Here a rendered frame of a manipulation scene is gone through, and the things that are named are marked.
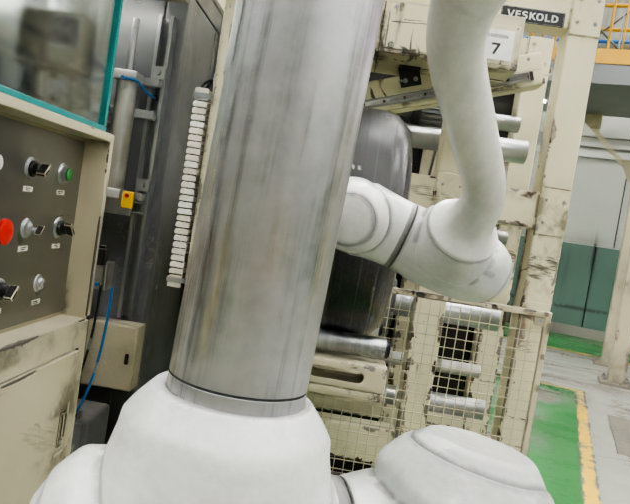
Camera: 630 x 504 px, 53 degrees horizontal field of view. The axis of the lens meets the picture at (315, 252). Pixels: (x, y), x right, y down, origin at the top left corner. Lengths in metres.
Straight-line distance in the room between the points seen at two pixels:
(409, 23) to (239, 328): 1.49
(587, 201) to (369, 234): 9.87
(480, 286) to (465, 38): 0.37
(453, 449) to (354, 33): 0.30
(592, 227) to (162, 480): 10.33
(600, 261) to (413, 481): 10.12
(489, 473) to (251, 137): 0.29
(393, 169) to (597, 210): 9.39
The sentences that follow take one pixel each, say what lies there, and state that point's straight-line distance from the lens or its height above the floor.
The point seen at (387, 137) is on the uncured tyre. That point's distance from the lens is 1.38.
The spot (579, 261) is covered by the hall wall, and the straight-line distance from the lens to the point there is 10.55.
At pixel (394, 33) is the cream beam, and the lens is 1.82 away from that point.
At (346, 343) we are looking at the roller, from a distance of 1.43.
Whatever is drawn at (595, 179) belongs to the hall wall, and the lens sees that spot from 10.70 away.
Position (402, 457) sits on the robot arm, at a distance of 0.50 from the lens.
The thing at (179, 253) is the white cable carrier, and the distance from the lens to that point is 1.55.
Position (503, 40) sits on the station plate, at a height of 1.71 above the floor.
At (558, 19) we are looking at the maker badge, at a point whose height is 1.90.
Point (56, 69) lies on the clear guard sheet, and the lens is 1.16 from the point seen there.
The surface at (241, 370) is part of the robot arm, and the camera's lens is 0.42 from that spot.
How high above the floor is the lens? 1.17
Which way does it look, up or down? 3 degrees down
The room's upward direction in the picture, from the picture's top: 9 degrees clockwise
